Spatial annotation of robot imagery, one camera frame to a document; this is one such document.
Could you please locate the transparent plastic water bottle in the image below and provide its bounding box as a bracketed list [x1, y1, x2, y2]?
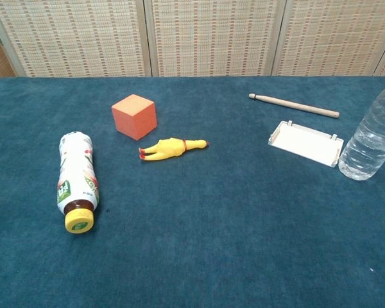
[338, 78, 385, 182]

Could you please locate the white plastic tray lid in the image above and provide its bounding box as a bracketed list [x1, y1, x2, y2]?
[268, 119, 345, 168]

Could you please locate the woven folding screen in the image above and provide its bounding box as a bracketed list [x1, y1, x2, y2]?
[0, 0, 385, 83]

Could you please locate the blue table cloth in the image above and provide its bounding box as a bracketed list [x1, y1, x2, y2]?
[0, 75, 385, 308]

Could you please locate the wooden stick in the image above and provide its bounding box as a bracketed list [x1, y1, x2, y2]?
[248, 93, 340, 119]

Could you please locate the yellow rubber chicken toy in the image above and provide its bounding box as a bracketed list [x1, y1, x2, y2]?
[138, 137, 210, 162]

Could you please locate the orange cube block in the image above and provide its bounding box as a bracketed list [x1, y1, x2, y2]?
[111, 94, 158, 141]

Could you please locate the white labelled yellow-cap drink bottle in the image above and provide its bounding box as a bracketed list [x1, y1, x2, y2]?
[56, 131, 101, 235]

